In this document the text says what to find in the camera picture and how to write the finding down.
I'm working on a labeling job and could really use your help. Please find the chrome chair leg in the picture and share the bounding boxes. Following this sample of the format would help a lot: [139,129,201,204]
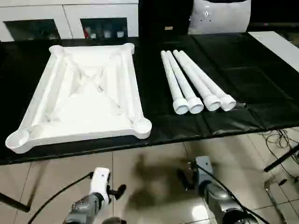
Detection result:
[263,179,288,224]

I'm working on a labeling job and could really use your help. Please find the white sideboard with glass doors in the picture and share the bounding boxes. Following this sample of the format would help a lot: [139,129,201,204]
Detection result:
[0,0,139,42]

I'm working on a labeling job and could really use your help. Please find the white plastic table top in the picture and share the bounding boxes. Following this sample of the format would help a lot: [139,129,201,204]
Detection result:
[4,43,153,154]

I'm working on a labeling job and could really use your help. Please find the black stand leg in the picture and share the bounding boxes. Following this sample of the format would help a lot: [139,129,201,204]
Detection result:
[263,149,299,173]
[0,161,51,213]

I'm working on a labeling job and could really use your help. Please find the loose black floor cables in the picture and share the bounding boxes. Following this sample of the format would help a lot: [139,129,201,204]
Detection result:
[261,128,299,187]

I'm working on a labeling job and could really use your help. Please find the grey cushion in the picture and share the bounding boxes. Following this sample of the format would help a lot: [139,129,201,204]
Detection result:
[188,0,252,33]

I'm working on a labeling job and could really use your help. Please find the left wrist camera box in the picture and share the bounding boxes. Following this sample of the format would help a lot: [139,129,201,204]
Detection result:
[90,167,112,206]

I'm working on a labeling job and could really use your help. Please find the white plastic table leg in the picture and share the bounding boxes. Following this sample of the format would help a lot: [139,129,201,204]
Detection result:
[178,50,237,112]
[165,49,204,115]
[160,50,189,116]
[172,49,221,112]

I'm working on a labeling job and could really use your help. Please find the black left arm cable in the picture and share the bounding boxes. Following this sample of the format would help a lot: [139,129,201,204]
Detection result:
[27,172,94,224]

